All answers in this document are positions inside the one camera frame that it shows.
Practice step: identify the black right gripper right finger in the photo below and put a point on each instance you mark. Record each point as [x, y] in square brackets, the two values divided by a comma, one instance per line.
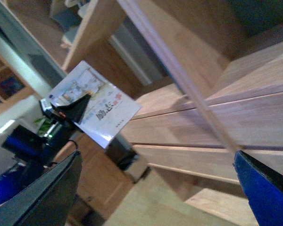
[263, 187]

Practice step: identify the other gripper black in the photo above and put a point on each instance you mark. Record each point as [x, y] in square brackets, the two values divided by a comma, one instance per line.
[73, 112]

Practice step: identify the light wooden shelf cabinet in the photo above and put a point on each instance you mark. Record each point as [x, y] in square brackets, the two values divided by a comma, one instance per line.
[219, 102]

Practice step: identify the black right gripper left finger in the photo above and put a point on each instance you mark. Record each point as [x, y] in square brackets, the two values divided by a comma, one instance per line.
[48, 200]

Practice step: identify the white illustrated book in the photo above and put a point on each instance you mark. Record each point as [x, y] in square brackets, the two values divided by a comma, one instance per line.
[109, 109]

